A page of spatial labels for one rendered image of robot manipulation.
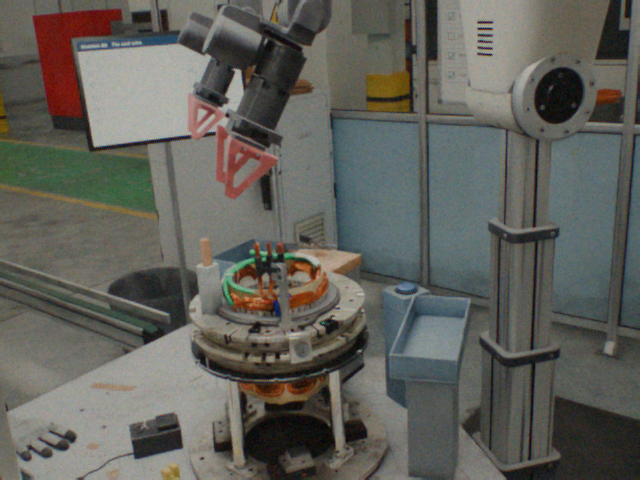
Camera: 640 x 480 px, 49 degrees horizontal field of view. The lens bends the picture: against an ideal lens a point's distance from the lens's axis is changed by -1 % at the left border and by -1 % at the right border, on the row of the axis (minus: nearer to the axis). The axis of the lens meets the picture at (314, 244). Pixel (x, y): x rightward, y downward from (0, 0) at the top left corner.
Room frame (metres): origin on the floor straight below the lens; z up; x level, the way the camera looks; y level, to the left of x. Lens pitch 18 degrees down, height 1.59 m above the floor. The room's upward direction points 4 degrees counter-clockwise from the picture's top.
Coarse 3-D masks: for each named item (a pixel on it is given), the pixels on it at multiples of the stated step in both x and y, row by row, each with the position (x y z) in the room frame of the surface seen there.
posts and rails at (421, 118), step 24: (384, 120) 3.68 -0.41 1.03; (408, 120) 3.59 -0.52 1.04; (432, 120) 3.50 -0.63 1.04; (456, 120) 3.42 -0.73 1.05; (624, 120) 2.91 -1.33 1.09; (624, 144) 2.91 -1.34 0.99; (624, 168) 2.91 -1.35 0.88; (624, 192) 2.90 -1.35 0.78; (624, 216) 2.89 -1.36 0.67; (624, 240) 2.89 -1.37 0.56; (432, 288) 3.51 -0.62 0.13
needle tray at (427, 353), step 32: (416, 320) 1.21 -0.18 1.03; (448, 320) 1.20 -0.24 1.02; (416, 352) 1.08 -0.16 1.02; (448, 352) 1.07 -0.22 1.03; (416, 384) 1.06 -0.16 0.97; (448, 384) 0.97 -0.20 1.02; (416, 416) 1.06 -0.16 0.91; (448, 416) 1.04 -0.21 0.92; (416, 448) 1.06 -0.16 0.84; (448, 448) 1.04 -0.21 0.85
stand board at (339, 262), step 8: (320, 256) 1.49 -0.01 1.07; (328, 256) 1.49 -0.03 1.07; (336, 256) 1.49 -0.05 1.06; (344, 256) 1.48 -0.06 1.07; (352, 256) 1.48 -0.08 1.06; (360, 256) 1.49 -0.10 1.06; (328, 264) 1.44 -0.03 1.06; (336, 264) 1.43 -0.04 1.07; (344, 264) 1.43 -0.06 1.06; (352, 264) 1.46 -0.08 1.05; (360, 264) 1.49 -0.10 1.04; (336, 272) 1.41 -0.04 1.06; (344, 272) 1.43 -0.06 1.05
